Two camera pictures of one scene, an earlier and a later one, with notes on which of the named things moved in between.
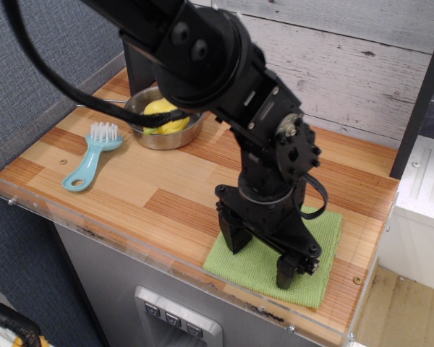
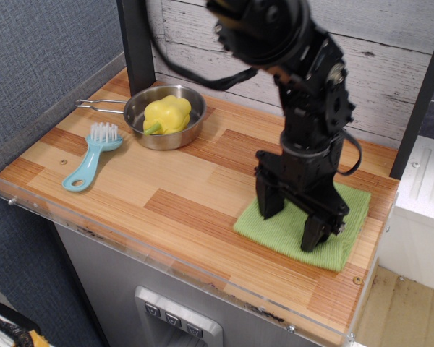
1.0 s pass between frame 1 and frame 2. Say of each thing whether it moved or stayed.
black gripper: moved
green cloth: moved
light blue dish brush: stayed
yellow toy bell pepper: stayed
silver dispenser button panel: stayed
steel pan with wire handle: stayed
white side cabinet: stayed
